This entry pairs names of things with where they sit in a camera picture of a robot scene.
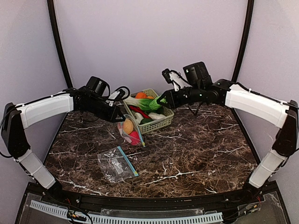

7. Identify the yellow peach toy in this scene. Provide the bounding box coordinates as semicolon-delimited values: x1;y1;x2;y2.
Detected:
122;119;134;135

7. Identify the clear zip bag blue zipper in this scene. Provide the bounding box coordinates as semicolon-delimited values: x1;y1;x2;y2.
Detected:
117;114;145;147

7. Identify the red toy apple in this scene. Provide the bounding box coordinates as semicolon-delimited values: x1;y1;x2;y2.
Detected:
129;131;141;146

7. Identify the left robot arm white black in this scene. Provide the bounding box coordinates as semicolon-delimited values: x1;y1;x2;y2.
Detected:
0;77;130;190

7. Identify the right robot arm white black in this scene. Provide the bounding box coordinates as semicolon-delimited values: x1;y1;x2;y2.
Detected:
157;62;299;189

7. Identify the spare clear zip bag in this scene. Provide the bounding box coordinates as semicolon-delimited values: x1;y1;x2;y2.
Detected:
97;146;139;184

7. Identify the red chili pepper toy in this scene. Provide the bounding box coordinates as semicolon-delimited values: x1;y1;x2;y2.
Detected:
129;105;150;119

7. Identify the dark green toy vegetable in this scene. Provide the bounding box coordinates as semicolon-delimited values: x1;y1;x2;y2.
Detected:
140;118;153;125

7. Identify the green white bok choy toy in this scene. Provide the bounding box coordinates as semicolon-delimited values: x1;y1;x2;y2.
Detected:
124;96;153;111

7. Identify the beige perforated plastic basket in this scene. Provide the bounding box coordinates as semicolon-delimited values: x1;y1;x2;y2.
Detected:
124;89;174;134

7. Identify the orange toy fruit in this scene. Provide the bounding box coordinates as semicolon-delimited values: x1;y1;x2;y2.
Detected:
135;92;154;99

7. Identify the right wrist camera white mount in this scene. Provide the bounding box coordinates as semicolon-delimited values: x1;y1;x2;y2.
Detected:
162;69;189;91

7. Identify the black front rail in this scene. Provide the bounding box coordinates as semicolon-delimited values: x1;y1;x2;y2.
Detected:
42;186;278;212

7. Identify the white slotted cable duct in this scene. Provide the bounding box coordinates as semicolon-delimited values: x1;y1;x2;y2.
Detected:
30;200;223;224

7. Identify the left black frame post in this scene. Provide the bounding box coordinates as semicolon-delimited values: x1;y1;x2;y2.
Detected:
47;0;73;88

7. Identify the black frame post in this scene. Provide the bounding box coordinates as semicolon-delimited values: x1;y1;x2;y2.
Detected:
47;0;73;88
231;0;255;82

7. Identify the right black frame post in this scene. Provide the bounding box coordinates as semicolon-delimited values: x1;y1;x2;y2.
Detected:
231;0;255;82

